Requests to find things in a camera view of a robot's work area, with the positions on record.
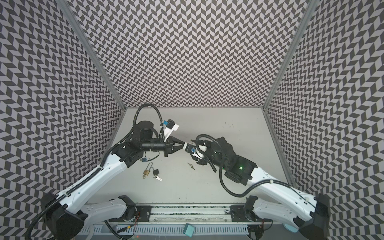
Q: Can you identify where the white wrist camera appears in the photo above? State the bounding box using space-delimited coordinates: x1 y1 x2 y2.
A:
183 143 208 161
163 119 179 142

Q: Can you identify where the black padlock with keys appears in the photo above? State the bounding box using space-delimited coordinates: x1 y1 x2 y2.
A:
153 169 163 182

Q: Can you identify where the long shackle brass padlock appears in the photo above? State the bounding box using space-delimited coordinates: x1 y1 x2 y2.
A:
143 162 153 179

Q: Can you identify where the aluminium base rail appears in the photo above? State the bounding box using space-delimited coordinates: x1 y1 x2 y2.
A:
131 203 271 226

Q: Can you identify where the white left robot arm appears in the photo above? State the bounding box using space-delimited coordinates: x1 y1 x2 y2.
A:
25 104 185 240

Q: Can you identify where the aluminium right corner post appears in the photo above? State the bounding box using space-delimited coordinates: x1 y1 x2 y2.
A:
263 0 321 113

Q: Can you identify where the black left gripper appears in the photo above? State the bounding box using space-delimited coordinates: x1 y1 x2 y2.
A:
141 136 188 159

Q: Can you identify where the aluminium corner post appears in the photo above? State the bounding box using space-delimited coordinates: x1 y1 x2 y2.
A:
263 0 321 113
56 0 127 110

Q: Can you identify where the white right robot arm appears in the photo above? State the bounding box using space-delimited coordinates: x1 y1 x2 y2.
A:
192 134 331 240

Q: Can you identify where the teal square block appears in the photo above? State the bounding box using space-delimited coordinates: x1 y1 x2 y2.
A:
183 224 196 238

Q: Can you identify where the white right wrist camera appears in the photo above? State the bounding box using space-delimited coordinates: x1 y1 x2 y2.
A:
183 143 208 161

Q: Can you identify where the light blue oval object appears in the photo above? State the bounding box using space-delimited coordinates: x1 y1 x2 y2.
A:
283 224 299 233

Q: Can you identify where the aluminium left corner post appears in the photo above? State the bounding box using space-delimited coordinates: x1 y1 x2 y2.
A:
56 0 127 110

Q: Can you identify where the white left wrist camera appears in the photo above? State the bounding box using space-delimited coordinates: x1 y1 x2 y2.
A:
163 119 179 142

